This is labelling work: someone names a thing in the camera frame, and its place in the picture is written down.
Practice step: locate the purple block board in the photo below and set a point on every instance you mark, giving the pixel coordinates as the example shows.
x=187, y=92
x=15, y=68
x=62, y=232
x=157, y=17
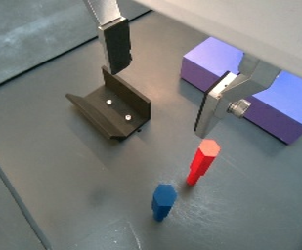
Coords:
x=276, y=109

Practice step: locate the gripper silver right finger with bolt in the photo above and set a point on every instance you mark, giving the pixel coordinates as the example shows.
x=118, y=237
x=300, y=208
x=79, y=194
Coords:
x=228, y=93

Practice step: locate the black U-shaped bracket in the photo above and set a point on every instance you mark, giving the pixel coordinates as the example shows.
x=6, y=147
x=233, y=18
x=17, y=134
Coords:
x=115, y=107

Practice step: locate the red hexagonal peg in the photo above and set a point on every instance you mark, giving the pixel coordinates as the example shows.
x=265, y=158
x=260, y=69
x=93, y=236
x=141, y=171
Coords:
x=205, y=156

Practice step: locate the blue hexagonal peg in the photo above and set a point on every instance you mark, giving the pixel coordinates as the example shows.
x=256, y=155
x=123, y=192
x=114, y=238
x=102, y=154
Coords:
x=162, y=202

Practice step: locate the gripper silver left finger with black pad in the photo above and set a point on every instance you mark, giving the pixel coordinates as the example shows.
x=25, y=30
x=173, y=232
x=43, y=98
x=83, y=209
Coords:
x=113, y=30

